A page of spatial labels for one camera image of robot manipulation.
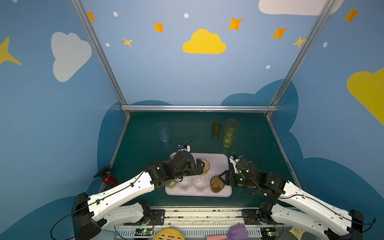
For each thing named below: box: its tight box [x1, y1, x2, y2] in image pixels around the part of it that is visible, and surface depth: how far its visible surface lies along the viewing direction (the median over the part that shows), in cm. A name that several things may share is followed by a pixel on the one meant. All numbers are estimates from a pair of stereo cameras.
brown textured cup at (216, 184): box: [210, 175, 225, 194], surface depth 82 cm
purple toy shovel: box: [205, 224, 250, 240], surface depth 71 cm
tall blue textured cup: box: [155, 121, 170, 143], surface depth 100 cm
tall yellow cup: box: [225, 119, 238, 129], surface depth 102 cm
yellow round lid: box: [153, 228, 186, 240], surface depth 69 cm
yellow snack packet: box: [288, 226, 306, 240], surface depth 70 cm
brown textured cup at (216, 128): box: [212, 122, 222, 136], surface depth 109 cm
